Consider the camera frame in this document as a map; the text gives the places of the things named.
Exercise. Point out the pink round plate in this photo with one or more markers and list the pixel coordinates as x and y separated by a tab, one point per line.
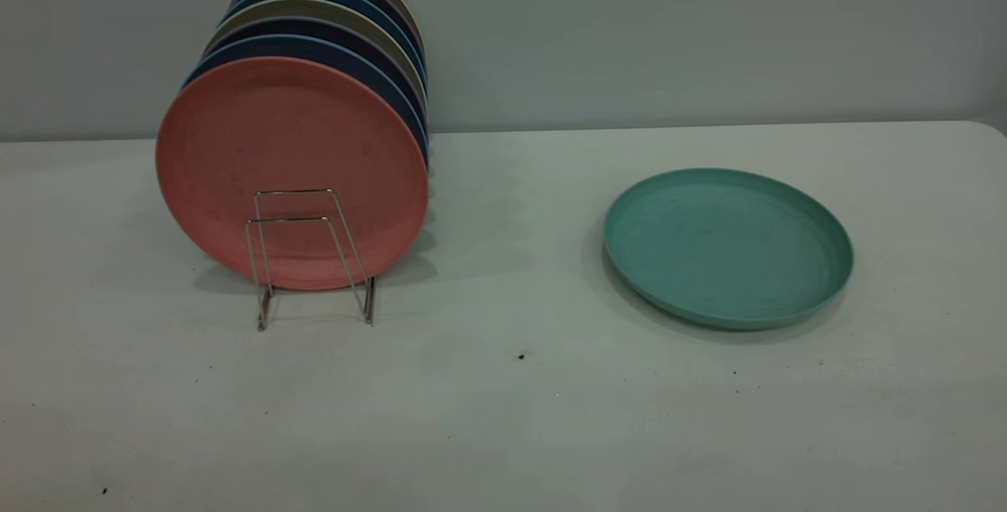
291	150

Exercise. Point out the green round plate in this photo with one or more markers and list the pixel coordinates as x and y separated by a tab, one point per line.
724	248

